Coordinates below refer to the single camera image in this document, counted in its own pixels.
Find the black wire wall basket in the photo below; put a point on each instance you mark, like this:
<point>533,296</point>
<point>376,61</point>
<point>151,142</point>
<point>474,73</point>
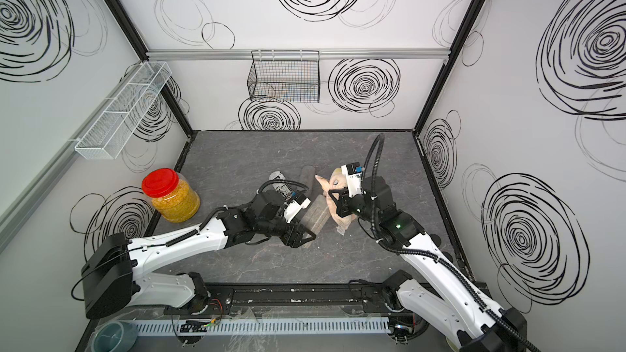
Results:
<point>288,75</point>

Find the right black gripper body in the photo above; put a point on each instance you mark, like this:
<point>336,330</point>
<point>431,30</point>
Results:
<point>348,206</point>

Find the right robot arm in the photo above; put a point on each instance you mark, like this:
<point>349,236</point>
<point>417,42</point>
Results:
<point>452,304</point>

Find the red lid jar yellow grains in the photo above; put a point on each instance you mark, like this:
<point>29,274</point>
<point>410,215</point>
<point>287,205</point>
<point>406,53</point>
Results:
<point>171,195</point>

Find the white wire wall shelf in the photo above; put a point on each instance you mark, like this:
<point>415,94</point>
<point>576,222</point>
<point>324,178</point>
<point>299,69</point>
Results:
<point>136,110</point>

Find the grey fabric oval eyeglass case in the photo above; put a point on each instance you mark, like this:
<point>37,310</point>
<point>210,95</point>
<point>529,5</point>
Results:
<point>307,177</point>

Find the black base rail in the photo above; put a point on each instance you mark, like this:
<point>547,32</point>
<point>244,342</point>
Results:
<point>361,295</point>

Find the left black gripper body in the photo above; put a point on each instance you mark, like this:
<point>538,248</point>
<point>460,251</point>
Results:
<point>288,237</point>

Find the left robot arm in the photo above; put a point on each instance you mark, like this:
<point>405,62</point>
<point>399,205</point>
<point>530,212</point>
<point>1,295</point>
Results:
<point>124,272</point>

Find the grey rectangular eyeglass case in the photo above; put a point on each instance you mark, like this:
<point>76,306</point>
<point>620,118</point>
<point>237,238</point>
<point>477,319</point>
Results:
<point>316,216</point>

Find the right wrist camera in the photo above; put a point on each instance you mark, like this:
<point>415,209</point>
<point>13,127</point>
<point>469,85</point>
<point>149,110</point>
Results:
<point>353,174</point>

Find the white slotted cable duct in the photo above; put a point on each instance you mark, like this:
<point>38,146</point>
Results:
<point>262,327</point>

